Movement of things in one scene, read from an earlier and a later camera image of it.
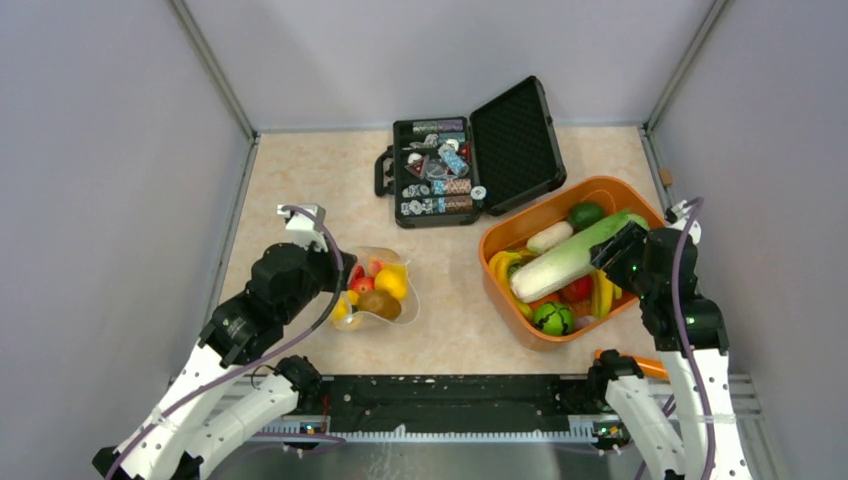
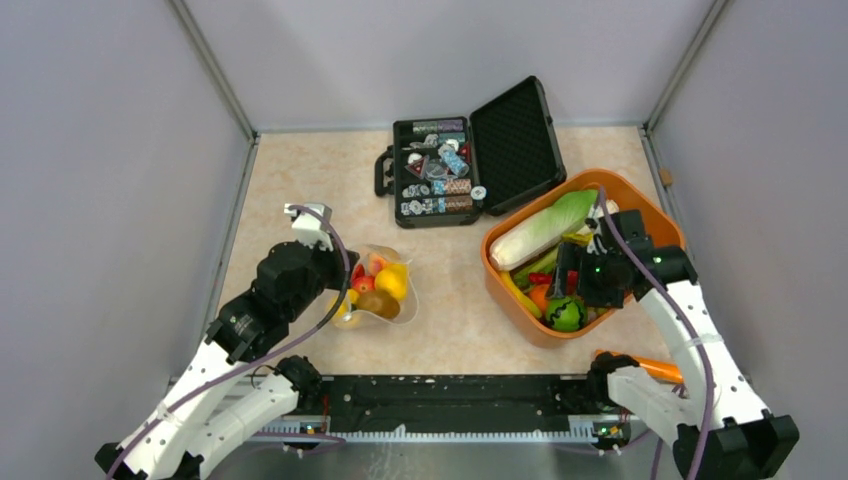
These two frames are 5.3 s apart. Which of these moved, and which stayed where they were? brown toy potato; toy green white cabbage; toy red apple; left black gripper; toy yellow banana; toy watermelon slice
Moved: toy yellow banana; toy green white cabbage
Stayed: left black gripper; brown toy potato; toy watermelon slice; toy red apple
